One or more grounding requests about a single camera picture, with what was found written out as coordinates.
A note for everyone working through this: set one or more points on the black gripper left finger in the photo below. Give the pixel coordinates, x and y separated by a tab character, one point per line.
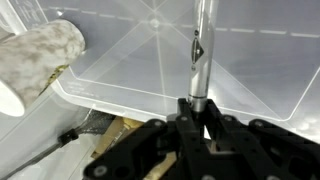
137	154

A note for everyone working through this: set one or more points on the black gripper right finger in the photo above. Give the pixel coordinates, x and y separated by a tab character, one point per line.
266	150

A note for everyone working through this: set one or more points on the black and silver marker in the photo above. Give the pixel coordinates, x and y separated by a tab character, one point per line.
205	15

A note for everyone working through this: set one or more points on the white marbled paper cup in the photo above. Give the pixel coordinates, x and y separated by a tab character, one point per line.
29	59

